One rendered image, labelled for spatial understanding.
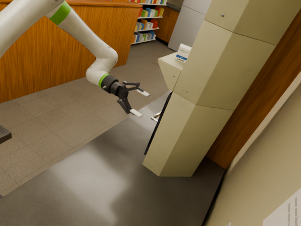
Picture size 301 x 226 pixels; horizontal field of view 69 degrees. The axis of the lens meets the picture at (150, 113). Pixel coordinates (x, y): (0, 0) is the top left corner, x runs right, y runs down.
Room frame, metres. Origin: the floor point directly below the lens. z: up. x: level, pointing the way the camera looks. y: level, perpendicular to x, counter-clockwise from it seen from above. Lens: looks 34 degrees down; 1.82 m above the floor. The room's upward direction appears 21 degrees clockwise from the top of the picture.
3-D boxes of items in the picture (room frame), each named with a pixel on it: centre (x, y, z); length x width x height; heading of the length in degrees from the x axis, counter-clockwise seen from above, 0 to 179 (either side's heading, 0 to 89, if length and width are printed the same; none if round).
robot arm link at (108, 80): (1.06, 0.27, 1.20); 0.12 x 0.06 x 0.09; 160
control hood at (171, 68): (1.00, -0.06, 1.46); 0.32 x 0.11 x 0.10; 160
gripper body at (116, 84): (1.04, 0.20, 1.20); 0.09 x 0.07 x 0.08; 70
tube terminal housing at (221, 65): (0.93, -0.23, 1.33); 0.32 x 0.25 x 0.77; 160
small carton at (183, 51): (0.95, -0.04, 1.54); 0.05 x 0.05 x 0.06; 88
